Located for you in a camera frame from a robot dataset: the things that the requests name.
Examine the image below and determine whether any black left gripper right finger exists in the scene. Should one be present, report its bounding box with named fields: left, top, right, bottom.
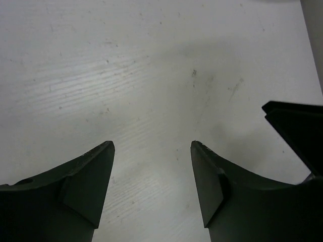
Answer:
left=191, top=141, right=322, bottom=241

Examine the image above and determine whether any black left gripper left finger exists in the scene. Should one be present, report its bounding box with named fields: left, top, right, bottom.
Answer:
left=1, top=141, right=115, bottom=241

